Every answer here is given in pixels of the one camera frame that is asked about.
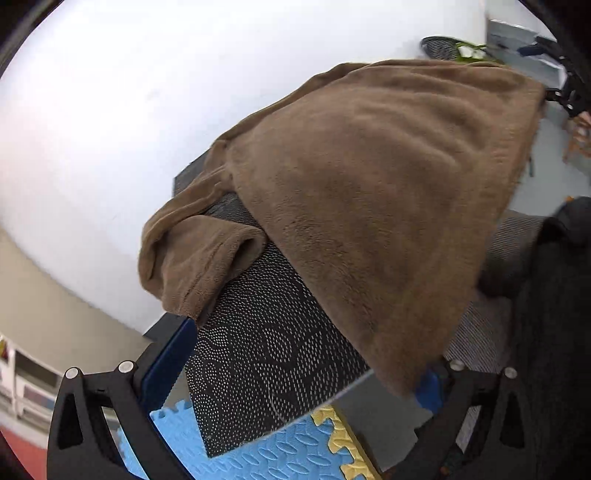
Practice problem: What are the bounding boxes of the black mesh chair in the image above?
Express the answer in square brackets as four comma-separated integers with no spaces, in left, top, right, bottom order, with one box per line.
[420,36,465,63]

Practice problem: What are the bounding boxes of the green bag on chair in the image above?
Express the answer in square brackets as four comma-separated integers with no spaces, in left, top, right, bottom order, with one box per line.
[455,41,488,63]

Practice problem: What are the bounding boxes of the brown fleece garment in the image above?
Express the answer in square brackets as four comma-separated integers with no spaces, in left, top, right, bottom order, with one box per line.
[138,60,546,395]

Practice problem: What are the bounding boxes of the yellow foam floor mat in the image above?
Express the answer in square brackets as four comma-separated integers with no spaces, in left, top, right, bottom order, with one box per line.
[311,405,382,480]

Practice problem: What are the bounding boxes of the black patterned table mat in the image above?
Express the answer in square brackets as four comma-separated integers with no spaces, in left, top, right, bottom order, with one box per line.
[186,211,544,457]

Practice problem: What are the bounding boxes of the blue foam floor mat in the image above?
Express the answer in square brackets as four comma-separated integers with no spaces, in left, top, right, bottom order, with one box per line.
[112,399,359,480]

